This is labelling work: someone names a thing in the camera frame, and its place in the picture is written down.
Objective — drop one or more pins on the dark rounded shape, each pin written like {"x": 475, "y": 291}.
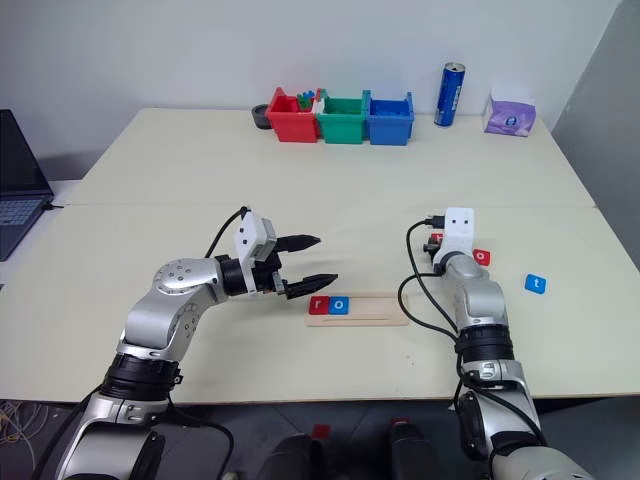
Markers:
{"x": 292, "y": 457}
{"x": 412, "y": 452}

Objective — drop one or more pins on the red letter r block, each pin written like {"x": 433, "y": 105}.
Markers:
{"x": 315, "y": 311}

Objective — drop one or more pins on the green toy brick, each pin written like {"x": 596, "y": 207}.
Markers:
{"x": 304, "y": 102}

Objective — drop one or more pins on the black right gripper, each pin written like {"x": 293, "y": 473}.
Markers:
{"x": 431, "y": 247}

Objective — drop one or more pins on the blue toy brick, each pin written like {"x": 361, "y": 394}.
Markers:
{"x": 310, "y": 93}

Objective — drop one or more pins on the tall blue drink can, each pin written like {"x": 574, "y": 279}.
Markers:
{"x": 449, "y": 95}

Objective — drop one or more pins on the purple tissue box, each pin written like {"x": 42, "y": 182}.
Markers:
{"x": 510, "y": 120}

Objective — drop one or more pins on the flat wooden letter tray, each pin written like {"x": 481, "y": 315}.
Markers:
{"x": 375, "y": 312}

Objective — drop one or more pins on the white and red toy piece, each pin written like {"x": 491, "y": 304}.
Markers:
{"x": 318, "y": 106}

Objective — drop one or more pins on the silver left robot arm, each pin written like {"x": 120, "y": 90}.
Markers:
{"x": 150, "y": 315}

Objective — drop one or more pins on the green plastic bin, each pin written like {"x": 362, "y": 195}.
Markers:
{"x": 342, "y": 130}

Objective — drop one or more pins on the red plastic bin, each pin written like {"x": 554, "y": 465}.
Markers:
{"x": 295, "y": 127}

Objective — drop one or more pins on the blue letter t block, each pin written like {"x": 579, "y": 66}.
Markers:
{"x": 530, "y": 287}

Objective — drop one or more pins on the blue letter o block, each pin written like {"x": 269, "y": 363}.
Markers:
{"x": 345, "y": 311}

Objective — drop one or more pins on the blue plastic bin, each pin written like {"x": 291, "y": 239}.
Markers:
{"x": 387, "y": 131}

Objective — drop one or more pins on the black round holder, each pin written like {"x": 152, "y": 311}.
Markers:
{"x": 260, "y": 120}

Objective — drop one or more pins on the dark open laptop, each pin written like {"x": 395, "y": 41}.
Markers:
{"x": 17, "y": 165}

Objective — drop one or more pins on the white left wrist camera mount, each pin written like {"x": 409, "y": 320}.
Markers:
{"x": 250, "y": 235}

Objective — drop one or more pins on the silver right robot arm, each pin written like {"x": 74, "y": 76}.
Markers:
{"x": 480, "y": 300}

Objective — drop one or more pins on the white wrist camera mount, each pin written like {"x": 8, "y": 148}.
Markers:
{"x": 250, "y": 235}
{"x": 460, "y": 225}

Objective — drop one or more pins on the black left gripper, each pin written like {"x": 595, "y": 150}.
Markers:
{"x": 267, "y": 277}

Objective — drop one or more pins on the red letter o block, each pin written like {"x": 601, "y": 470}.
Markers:
{"x": 487, "y": 260}

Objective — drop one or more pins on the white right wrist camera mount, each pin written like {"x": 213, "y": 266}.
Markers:
{"x": 460, "y": 225}

